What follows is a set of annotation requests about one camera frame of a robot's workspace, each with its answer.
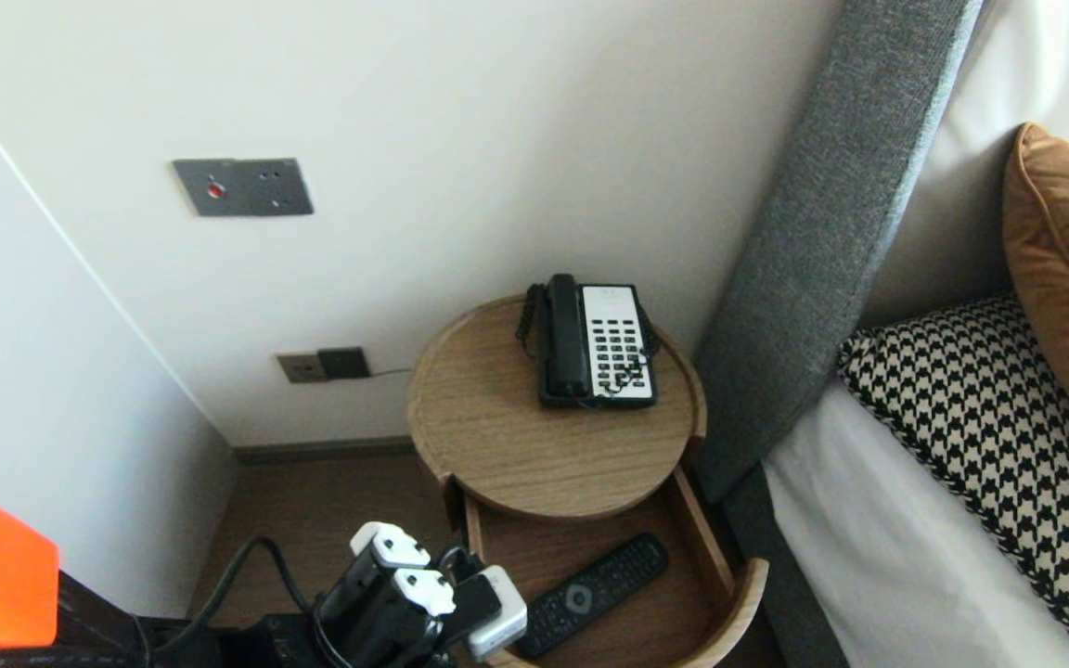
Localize black and white desk telephone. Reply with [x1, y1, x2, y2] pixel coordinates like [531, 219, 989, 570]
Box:
[534, 274, 662, 410]

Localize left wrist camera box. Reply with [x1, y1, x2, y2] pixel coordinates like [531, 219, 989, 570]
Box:
[444, 566, 528, 662]

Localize grey wall switch panel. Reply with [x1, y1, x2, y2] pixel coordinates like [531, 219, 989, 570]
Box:
[172, 157, 315, 218]

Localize black TV remote control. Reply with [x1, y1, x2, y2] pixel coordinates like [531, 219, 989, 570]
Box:
[516, 532, 670, 660]

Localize grey fabric headboard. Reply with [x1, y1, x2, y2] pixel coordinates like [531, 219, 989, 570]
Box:
[694, 0, 985, 502]

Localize brown wooden baseboard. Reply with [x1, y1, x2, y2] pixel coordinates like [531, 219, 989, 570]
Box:
[233, 436, 417, 467]

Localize beige wall socket plate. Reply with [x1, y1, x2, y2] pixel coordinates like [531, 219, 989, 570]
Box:
[277, 353, 325, 385]

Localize dark grey wall power socket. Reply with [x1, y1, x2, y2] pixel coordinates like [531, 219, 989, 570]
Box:
[316, 346, 371, 381]

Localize round wooden bedside table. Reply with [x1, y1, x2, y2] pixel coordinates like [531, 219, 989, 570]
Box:
[446, 469, 774, 668]
[405, 295, 708, 530]

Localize black coiled telephone cord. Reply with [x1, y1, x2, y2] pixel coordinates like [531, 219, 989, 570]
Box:
[516, 283, 663, 409]

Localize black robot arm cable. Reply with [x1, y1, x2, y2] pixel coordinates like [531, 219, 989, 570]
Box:
[154, 536, 317, 655]

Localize black white houndstooth pillow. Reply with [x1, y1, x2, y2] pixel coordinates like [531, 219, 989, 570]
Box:
[836, 289, 1069, 664]

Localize grey upholstered bed frame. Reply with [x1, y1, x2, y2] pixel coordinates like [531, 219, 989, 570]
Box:
[720, 464, 851, 668]

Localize black telephone handset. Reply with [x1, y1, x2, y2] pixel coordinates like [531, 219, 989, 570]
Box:
[544, 274, 593, 400]

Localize white bed pillow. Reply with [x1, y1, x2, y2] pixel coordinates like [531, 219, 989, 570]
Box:
[859, 0, 1069, 328]

